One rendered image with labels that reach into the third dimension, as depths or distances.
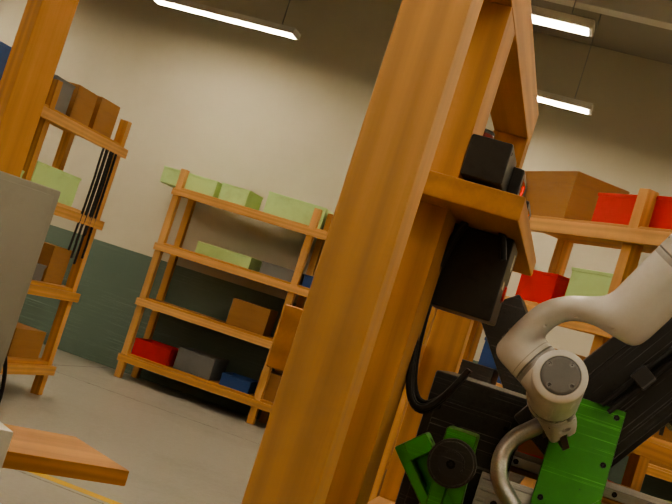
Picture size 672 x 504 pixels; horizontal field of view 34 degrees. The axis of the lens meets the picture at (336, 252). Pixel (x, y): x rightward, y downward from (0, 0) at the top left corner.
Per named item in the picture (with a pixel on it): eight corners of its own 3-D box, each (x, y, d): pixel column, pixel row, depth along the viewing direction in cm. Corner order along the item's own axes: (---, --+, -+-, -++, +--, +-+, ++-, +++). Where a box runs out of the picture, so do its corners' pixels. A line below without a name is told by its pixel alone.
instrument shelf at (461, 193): (531, 276, 257) (536, 260, 257) (518, 221, 169) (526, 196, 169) (428, 246, 262) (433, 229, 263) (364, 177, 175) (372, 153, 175)
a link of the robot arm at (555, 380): (513, 389, 180) (552, 432, 177) (516, 367, 168) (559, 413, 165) (551, 356, 182) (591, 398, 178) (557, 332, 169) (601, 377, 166)
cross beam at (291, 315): (415, 379, 279) (426, 345, 280) (298, 376, 153) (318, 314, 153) (396, 373, 280) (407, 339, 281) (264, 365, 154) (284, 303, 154)
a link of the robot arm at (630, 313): (622, 210, 167) (482, 350, 174) (701, 285, 162) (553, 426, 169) (631, 216, 176) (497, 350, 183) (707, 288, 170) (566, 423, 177)
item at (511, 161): (505, 200, 193) (517, 162, 194) (501, 185, 179) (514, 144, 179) (466, 189, 195) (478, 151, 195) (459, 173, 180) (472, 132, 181)
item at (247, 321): (394, 475, 1039) (465, 247, 1051) (92, 369, 1118) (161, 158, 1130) (403, 471, 1092) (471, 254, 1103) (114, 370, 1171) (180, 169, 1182)
